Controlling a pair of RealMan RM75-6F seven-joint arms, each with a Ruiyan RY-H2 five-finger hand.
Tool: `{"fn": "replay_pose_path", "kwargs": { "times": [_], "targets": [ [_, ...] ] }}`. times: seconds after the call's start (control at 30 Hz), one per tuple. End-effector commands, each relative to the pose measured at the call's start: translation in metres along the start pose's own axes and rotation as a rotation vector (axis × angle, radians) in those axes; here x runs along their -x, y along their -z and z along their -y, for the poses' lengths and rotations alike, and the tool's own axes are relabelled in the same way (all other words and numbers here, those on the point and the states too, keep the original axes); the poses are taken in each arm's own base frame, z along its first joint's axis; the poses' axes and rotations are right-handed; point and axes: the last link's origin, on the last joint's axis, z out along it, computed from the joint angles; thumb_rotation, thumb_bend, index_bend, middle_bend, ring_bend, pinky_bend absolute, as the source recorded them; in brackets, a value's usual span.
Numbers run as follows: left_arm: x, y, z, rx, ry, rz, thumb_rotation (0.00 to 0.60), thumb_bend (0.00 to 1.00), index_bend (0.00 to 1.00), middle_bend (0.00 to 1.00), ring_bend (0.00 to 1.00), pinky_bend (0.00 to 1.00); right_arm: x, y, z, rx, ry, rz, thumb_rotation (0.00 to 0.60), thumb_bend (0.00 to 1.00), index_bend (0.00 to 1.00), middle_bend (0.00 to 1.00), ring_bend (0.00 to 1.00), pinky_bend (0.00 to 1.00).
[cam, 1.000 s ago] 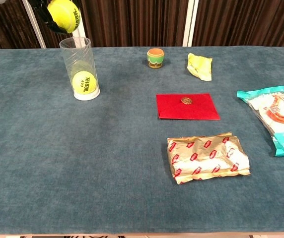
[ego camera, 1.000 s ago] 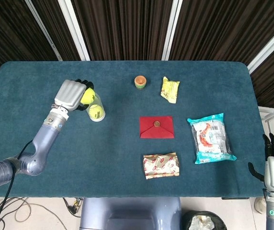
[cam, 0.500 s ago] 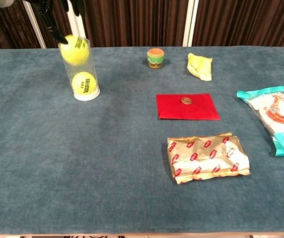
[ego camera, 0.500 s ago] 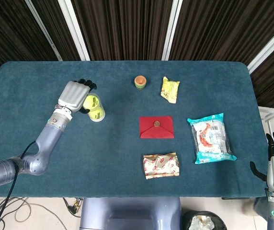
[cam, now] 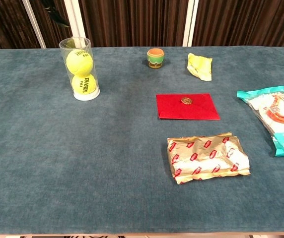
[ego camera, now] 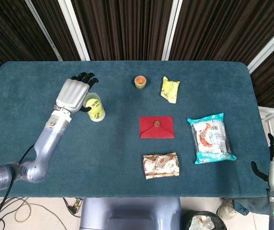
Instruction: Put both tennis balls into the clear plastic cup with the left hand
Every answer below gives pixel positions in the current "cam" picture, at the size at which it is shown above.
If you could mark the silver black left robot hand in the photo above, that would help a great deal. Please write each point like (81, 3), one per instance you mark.
(55, 18)

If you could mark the yellow-green tennis ball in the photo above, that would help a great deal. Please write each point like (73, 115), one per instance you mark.
(79, 62)
(83, 84)

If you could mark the clear plastic ball tube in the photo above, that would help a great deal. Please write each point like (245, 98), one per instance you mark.
(86, 96)

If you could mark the brown pleated curtain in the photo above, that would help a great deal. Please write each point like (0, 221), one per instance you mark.
(137, 22)

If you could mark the small orange green cup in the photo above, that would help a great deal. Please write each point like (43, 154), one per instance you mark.
(155, 59)

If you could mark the red paper envelope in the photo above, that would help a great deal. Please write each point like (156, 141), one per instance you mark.
(171, 110)

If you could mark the crumpled yellow snack wrapper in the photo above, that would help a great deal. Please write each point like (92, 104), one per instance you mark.
(199, 65)

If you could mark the teal velvet tablecloth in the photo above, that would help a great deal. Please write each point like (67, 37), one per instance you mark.
(57, 173)

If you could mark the round gold envelope seal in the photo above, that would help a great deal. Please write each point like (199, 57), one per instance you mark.
(187, 101)

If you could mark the gold foil snack bag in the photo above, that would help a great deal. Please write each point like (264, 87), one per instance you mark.
(206, 158)

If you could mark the teal clear noodle package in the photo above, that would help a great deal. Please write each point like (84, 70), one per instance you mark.
(281, 114)

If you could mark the white wide frame post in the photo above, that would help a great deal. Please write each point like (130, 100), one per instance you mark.
(76, 19)

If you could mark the white slanted frame post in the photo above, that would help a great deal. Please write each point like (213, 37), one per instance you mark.
(34, 23)

